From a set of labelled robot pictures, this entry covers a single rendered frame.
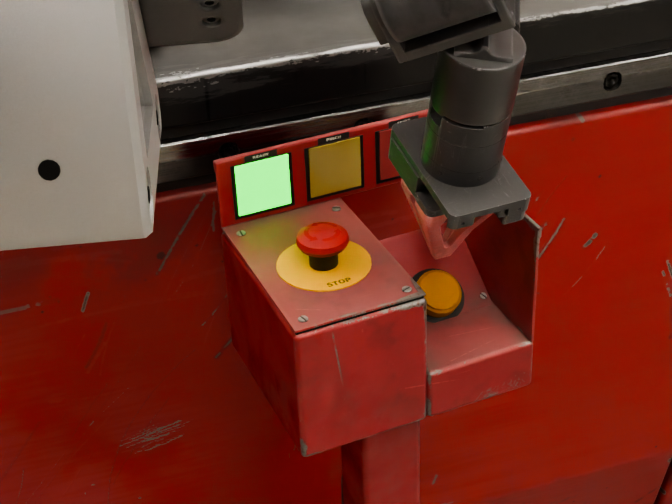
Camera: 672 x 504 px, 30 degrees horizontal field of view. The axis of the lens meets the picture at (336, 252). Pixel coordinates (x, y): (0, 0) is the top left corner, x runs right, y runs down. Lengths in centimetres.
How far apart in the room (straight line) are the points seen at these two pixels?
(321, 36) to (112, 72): 76
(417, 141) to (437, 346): 17
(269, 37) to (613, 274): 44
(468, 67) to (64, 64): 51
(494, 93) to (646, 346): 61
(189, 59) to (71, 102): 72
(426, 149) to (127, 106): 56
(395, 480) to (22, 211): 77
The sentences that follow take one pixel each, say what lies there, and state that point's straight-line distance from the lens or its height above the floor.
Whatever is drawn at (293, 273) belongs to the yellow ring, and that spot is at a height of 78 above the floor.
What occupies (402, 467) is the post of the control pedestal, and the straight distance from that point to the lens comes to 109.
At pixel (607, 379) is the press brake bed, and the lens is 139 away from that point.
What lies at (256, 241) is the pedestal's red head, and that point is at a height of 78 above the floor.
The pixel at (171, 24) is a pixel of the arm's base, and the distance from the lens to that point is 41.
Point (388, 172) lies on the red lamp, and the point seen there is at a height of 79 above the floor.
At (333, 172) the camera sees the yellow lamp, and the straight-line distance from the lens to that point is 101.
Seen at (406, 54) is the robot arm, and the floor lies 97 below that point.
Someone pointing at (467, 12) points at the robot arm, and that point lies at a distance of 79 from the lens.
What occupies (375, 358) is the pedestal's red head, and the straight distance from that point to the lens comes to 92.
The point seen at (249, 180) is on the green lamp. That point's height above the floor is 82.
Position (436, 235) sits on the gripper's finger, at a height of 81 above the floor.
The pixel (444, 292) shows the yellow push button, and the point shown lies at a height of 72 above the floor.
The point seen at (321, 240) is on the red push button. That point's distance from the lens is 92.
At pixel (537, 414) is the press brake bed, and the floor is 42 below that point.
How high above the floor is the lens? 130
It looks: 33 degrees down
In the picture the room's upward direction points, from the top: 3 degrees counter-clockwise
